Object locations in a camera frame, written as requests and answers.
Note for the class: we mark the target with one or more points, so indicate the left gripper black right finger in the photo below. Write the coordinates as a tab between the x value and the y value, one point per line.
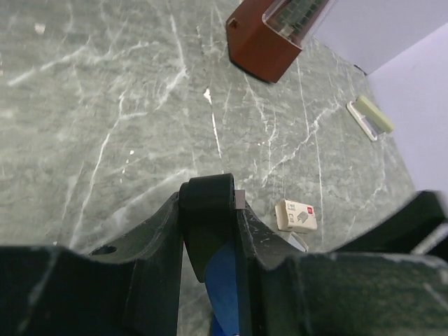
282	291

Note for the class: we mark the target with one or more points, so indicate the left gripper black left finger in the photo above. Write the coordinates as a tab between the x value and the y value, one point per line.
129	286

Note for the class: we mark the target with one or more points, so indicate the white staple box tray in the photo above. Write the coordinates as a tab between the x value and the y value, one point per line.
296	241

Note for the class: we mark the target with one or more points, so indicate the white staple box sleeve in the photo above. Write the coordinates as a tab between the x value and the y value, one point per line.
296	217

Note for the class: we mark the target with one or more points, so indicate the blue metal stapler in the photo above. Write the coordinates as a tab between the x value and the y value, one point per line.
208	217

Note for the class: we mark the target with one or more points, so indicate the grey staple strip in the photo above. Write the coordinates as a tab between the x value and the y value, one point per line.
240	199

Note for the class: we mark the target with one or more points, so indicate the small beige white stapler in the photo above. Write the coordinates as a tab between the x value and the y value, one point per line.
369	117

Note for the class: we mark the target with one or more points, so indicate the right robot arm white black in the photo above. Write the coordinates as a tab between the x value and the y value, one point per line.
405	229

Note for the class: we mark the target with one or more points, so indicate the brown wooden metronome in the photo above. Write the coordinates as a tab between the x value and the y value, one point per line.
265	37

